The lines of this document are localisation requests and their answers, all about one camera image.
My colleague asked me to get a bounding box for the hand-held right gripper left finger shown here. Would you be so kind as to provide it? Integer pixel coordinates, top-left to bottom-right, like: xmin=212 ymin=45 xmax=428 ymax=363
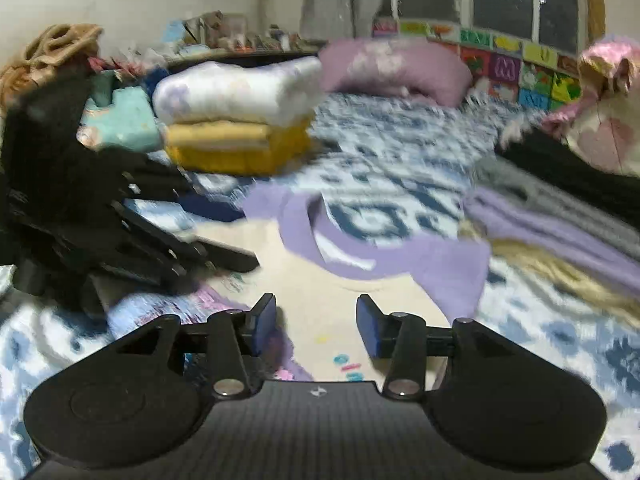
xmin=112 ymin=292 xmax=277 ymax=400

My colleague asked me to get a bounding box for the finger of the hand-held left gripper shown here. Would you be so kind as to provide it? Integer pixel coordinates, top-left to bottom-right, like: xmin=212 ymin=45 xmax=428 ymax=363
xmin=110 ymin=202 xmax=258 ymax=281
xmin=125 ymin=157 xmax=246 ymax=223

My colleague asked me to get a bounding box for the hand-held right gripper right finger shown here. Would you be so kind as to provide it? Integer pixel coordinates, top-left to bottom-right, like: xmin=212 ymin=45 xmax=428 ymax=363
xmin=356 ymin=294 xmax=518 ymax=400

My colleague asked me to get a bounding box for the cream sweatshirt with purple sleeves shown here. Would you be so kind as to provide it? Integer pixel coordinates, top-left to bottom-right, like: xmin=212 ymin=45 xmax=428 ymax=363
xmin=190 ymin=185 xmax=493 ymax=383

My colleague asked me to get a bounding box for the stack of folded clothes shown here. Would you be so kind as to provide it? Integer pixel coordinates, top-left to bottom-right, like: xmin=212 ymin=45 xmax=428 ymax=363
xmin=462 ymin=187 xmax=640 ymax=291

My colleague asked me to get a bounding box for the tan folded garment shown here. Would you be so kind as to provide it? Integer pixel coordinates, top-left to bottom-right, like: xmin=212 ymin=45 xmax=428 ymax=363
xmin=162 ymin=117 xmax=273 ymax=153

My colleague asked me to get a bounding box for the teal folded cartoon shirt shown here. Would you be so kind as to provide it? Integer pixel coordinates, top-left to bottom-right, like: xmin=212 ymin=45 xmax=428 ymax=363
xmin=75 ymin=70 xmax=166 ymax=153

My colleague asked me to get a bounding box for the white floral folded garment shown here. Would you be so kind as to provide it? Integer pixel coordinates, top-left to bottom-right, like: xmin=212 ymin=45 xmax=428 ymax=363
xmin=151 ymin=56 xmax=323 ymax=126

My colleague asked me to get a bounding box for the straw hat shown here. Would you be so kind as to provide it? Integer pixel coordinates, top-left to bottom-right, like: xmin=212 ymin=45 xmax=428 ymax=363
xmin=0 ymin=22 xmax=103 ymax=106

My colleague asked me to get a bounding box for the clutter of small desk items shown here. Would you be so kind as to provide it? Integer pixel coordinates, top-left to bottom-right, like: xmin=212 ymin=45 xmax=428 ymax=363
xmin=160 ymin=10 xmax=321 ymax=58

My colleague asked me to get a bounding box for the pale yellow folded garment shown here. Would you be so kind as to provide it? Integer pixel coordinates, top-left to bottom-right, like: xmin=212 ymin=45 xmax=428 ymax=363
xmin=457 ymin=220 xmax=640 ymax=326

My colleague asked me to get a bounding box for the grey folded garment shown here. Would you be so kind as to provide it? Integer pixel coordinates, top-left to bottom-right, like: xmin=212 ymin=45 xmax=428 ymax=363
xmin=472 ymin=157 xmax=640 ymax=261

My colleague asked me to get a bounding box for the grey curtain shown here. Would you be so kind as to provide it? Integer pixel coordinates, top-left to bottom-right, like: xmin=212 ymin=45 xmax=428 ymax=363
xmin=300 ymin=0 xmax=396 ymax=43

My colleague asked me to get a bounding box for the purple floral pillow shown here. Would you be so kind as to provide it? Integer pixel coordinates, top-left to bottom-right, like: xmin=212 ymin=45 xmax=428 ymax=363
xmin=317 ymin=37 xmax=473 ymax=108

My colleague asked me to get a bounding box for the black folded garment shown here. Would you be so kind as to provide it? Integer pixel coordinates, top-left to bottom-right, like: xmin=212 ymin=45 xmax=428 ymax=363
xmin=495 ymin=127 xmax=640 ymax=213

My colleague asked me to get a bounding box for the colourful alphabet play mat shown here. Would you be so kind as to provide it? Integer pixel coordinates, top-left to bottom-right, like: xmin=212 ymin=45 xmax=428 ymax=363
xmin=372 ymin=17 xmax=586 ymax=113

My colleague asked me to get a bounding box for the pink plush toy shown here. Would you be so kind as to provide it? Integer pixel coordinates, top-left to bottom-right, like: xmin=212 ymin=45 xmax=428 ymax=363
xmin=542 ymin=35 xmax=640 ymax=133

